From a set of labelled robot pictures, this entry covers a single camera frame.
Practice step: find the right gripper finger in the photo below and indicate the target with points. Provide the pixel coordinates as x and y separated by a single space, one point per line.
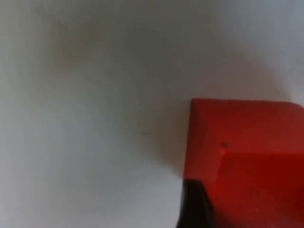
193 206

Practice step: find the red cube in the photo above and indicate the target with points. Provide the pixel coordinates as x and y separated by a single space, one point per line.
249 152

